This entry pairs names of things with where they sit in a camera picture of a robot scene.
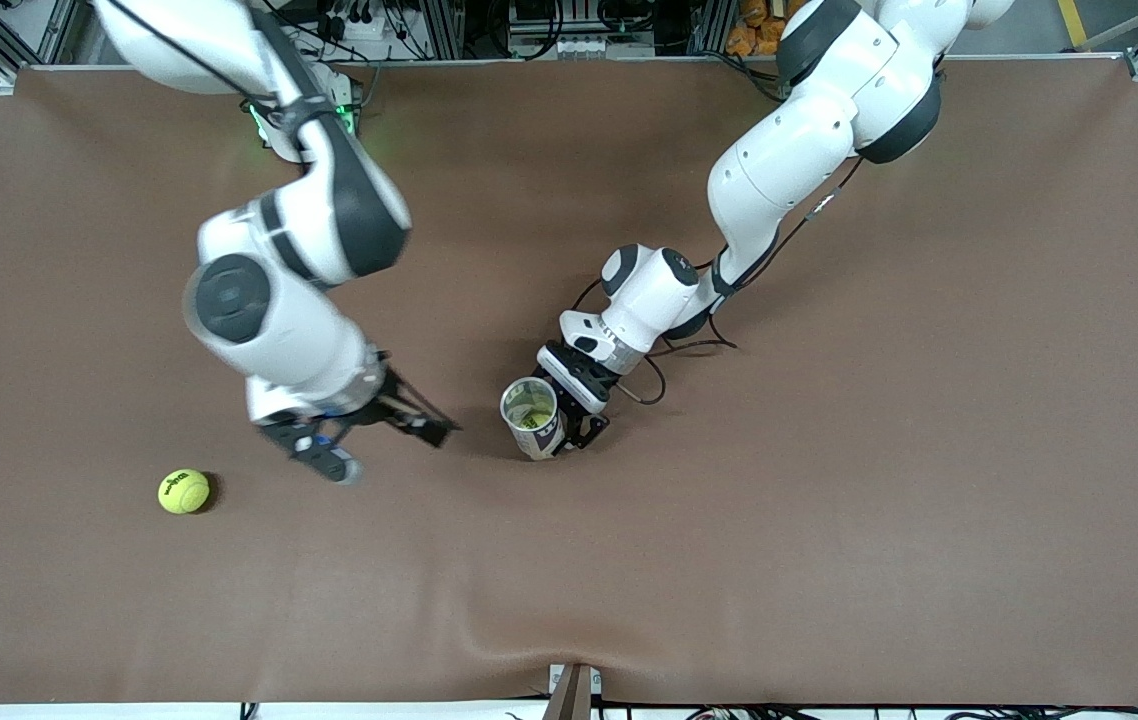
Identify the clear Wilson tennis ball can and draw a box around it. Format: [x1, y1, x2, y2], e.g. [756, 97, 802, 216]
[499, 376, 568, 462]

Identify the yellow Roland Garros tennis ball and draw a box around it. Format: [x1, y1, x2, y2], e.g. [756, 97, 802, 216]
[509, 388, 556, 431]

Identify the yellow Wilson tennis ball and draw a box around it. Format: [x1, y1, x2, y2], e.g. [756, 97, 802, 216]
[158, 469, 211, 515]

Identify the brown table mat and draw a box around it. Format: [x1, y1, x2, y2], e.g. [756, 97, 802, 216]
[0, 58, 1138, 706]

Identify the white terminal block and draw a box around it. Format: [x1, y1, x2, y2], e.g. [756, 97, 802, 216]
[551, 33, 622, 59]

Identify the white power strip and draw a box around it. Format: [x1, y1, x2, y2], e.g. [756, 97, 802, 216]
[314, 0, 400, 43]

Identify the orange objects pile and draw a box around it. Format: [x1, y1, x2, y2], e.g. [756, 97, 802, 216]
[726, 0, 795, 58]

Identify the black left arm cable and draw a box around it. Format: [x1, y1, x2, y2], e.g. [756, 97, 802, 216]
[569, 150, 870, 406]

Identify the metal camera stand bracket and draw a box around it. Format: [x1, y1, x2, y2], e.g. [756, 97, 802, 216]
[547, 662, 603, 720]

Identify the aluminium frame post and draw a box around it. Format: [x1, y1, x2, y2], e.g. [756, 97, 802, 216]
[686, 0, 735, 56]
[417, 0, 465, 61]
[34, 0, 82, 67]

